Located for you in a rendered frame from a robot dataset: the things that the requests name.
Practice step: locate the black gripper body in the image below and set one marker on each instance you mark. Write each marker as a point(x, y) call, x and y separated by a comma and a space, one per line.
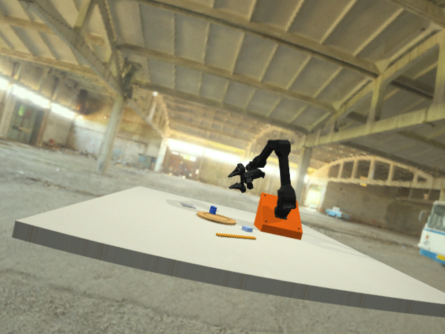
point(241, 167)

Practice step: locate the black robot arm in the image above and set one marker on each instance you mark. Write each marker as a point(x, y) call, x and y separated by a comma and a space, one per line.
point(286, 196)

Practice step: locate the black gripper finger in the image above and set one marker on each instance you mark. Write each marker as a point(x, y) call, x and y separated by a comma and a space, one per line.
point(235, 186)
point(235, 172)

